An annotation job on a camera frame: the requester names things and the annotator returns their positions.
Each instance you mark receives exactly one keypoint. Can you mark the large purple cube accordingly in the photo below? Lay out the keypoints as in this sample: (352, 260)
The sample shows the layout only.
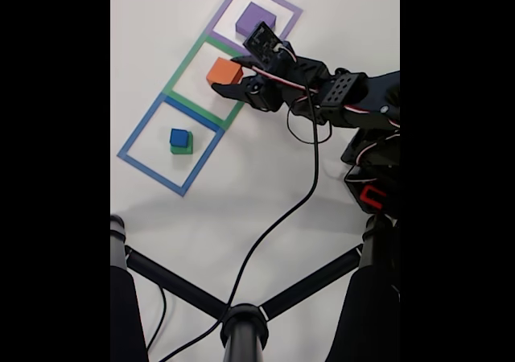
(253, 16)

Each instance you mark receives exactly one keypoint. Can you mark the green square frame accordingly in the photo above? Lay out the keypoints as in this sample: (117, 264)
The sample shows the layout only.
(186, 63)

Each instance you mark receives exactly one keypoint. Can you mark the purple square frame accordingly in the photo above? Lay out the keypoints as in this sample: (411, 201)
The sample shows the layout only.
(225, 42)

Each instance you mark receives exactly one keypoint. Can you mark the orange cube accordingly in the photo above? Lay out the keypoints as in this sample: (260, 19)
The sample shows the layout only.
(223, 71)

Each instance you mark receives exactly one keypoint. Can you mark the black tripod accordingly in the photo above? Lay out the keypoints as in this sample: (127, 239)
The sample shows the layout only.
(243, 338)

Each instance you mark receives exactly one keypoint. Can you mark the blue square frame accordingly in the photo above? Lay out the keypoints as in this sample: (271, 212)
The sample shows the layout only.
(141, 125)

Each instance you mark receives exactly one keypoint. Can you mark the green cube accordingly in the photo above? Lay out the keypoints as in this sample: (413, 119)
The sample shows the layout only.
(183, 149)

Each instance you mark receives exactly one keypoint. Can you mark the small blue cube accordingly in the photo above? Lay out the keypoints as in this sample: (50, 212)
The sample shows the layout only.
(179, 136)

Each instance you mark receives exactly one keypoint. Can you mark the red table clamp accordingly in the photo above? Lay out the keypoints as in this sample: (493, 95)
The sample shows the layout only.
(369, 195)

